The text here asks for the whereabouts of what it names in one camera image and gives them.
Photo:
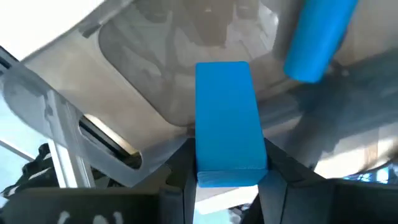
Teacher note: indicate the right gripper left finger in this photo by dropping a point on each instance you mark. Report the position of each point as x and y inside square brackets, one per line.
[180, 202]

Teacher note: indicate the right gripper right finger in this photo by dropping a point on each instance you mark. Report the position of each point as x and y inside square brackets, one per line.
[295, 202]

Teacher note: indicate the blue rectangular block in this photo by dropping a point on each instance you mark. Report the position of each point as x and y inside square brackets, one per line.
[228, 124]

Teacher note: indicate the blue cylinder block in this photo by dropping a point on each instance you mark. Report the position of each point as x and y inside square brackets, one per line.
[320, 37]

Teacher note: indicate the pale translucent plastic bin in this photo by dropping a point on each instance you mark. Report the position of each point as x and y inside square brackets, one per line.
[140, 62]

